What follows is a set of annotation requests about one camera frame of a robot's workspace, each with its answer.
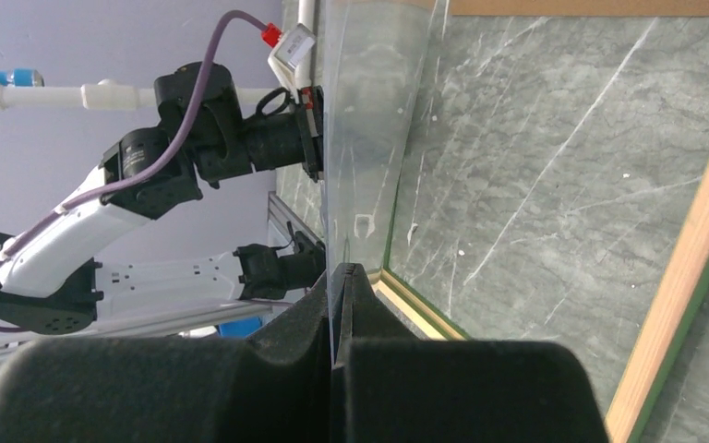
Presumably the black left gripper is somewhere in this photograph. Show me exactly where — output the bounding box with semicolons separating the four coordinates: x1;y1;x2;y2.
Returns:
156;64;324;184

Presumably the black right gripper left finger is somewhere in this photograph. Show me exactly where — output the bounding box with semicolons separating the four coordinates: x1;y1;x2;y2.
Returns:
0;281;330;442

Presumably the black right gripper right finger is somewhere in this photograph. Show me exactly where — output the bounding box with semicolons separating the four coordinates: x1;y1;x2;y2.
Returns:
330;263;608;442

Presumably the clear acrylic sheet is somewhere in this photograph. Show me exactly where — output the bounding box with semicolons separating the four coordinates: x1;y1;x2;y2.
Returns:
321;1;448;355

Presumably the white PVC pipe stand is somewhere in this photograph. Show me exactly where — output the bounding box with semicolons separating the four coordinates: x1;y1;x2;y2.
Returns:
0;1;317;111

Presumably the light wooden picture frame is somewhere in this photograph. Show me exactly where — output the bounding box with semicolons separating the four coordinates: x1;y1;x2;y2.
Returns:
378;1;709;442

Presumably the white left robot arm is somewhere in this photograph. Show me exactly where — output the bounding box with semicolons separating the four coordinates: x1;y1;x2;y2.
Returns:
0;63;324;336

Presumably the blue pipe fitting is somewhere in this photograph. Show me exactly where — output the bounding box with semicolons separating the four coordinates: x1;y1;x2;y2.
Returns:
0;68;44;87

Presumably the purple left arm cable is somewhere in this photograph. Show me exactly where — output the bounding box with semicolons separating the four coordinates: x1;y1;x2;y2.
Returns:
0;9;270;334

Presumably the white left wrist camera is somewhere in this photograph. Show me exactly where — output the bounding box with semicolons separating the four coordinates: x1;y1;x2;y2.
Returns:
261;23;316;91

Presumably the aluminium rail base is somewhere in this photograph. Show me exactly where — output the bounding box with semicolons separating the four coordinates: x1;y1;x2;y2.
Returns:
0;193;323;365

